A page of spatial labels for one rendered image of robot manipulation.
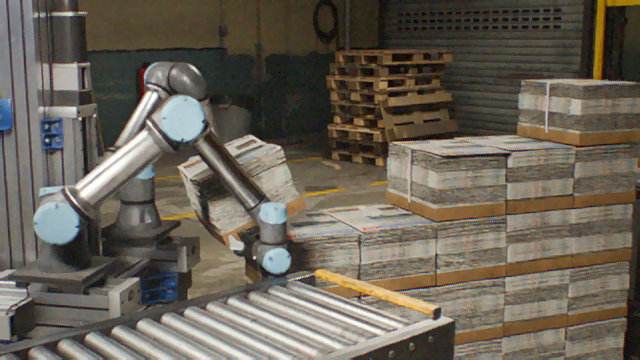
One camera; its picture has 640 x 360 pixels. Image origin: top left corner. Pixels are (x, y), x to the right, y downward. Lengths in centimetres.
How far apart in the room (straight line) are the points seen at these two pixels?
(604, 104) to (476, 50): 771
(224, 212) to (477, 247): 93
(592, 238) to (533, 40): 724
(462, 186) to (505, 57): 776
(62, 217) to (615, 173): 202
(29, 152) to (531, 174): 170
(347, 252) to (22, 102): 111
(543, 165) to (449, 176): 39
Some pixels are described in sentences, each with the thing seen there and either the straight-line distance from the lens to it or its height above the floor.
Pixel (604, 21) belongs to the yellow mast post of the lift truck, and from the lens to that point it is 378.
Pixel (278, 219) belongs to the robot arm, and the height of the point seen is 96.
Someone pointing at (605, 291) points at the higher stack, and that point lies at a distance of 329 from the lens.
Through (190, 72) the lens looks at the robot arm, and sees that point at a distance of 291.
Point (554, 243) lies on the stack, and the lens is 309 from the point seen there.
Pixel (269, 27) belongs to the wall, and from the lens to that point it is 1065.
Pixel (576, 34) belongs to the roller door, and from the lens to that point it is 997.
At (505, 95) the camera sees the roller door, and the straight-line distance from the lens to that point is 1053.
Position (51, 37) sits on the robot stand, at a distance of 256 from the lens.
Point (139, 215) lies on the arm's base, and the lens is 274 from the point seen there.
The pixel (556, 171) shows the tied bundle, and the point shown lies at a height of 98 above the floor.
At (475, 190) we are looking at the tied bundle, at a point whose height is 93.
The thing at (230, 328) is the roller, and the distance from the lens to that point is 188.
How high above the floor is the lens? 146
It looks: 10 degrees down
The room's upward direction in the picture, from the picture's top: straight up
